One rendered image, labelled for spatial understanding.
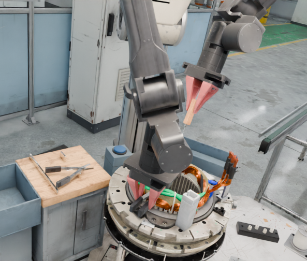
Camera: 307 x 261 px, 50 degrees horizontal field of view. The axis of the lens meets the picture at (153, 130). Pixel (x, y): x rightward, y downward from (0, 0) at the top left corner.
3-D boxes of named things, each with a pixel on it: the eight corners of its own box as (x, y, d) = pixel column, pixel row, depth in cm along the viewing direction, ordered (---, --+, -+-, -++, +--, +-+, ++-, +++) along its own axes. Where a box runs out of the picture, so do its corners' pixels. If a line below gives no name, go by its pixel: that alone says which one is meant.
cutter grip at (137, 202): (132, 213, 66) (133, 206, 65) (128, 211, 67) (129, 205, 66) (142, 203, 69) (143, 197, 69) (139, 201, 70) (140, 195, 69)
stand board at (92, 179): (43, 208, 80) (43, 200, 79) (15, 167, 92) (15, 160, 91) (112, 185, 93) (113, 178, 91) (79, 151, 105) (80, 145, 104)
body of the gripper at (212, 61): (221, 84, 69) (235, 50, 68) (179, 68, 74) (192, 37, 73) (228, 88, 75) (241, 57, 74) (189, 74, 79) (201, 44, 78)
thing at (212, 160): (217, 217, 128) (238, 155, 115) (210, 234, 119) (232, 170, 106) (159, 192, 135) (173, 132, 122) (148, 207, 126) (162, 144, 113)
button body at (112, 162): (123, 212, 121) (133, 155, 110) (106, 217, 118) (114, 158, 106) (116, 200, 126) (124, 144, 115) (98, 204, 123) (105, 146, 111)
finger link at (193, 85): (201, 117, 71) (219, 76, 70) (173, 105, 74) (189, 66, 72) (210, 119, 77) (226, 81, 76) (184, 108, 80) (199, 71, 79)
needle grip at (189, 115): (188, 125, 75) (198, 100, 74) (181, 122, 76) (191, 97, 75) (190, 125, 76) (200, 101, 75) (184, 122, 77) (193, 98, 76)
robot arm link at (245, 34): (252, 17, 77) (231, -10, 73) (290, 17, 67) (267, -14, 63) (222, 59, 77) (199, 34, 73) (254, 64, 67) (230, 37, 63)
